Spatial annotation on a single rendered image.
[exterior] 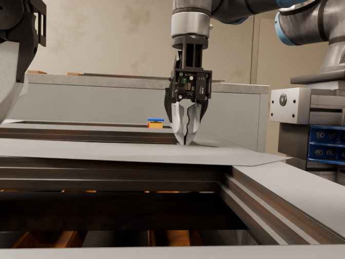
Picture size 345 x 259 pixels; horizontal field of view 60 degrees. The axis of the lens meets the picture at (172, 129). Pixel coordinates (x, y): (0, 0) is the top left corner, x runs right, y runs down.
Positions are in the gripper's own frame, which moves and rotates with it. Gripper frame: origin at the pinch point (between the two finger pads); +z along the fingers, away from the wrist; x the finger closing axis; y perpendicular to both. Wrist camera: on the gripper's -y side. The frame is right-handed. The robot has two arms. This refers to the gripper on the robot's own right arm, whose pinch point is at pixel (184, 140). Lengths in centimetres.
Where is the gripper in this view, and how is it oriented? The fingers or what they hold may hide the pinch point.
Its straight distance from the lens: 62.1
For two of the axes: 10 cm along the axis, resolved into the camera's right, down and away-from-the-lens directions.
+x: 9.9, 0.3, 1.2
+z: -0.4, 10.0, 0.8
